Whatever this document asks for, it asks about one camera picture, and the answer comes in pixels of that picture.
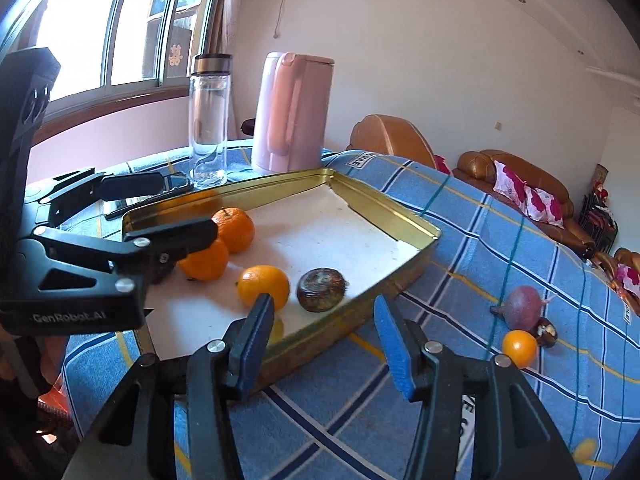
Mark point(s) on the gold metal tin tray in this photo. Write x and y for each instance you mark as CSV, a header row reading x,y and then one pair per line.
x,y
304,220

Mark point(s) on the pink electric kettle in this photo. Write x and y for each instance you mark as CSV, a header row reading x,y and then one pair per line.
x,y
291,113

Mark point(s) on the stacked dark chairs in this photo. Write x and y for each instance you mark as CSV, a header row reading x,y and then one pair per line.
x,y
597,220

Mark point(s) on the brown leather armchair right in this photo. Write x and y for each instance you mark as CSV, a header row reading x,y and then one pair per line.
x,y
608,264

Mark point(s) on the brown leather armchair near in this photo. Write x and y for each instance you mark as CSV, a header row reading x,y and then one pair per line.
x,y
390,135

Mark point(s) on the floral pillow on armchair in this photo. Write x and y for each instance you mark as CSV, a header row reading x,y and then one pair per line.
x,y
629,278

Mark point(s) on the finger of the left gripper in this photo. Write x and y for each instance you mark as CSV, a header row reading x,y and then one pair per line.
x,y
136,253
77,192

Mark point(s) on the window with frame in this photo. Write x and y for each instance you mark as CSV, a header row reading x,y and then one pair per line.
x,y
110,49

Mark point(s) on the floral pillow on sofa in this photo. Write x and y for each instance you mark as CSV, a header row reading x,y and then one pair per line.
x,y
509,185
543,207

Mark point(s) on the left hand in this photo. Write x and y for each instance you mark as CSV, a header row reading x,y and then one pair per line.
x,y
32,362

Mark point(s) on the brown leather armchair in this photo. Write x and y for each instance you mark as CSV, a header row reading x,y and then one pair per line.
x,y
608,264
390,135

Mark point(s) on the large front mandarin orange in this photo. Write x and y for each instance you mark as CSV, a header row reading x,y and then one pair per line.
x,y
235,228

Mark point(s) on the clear glass water bottle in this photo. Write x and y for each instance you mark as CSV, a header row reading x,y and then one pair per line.
x,y
209,101

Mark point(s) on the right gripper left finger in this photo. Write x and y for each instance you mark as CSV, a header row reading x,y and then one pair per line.
x,y
133,436

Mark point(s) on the purple passion fruit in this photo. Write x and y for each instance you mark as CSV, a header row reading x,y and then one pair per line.
x,y
522,308

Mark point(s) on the small yellow-green fruit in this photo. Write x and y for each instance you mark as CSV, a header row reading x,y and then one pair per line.
x,y
584,451

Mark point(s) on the brown leather three-seat sofa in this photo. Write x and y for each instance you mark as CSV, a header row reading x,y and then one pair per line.
x,y
478,169

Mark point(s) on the floral pillow left on sofa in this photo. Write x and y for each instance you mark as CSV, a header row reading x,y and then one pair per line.
x,y
509,185

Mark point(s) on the red pillow on near armchair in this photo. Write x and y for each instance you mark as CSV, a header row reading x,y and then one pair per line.
x,y
441,165

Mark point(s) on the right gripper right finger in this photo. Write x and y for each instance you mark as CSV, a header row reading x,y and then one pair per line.
x,y
513,437

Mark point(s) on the dark stool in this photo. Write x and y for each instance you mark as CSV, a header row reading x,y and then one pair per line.
x,y
248,127

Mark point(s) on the floral pillow right on sofa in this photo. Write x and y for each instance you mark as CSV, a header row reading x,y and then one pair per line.
x,y
543,207

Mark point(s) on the small smooth orange kumquat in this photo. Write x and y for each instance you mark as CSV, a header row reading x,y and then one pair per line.
x,y
521,347

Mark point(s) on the pink curtain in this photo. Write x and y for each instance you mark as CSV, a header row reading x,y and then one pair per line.
x,y
225,26

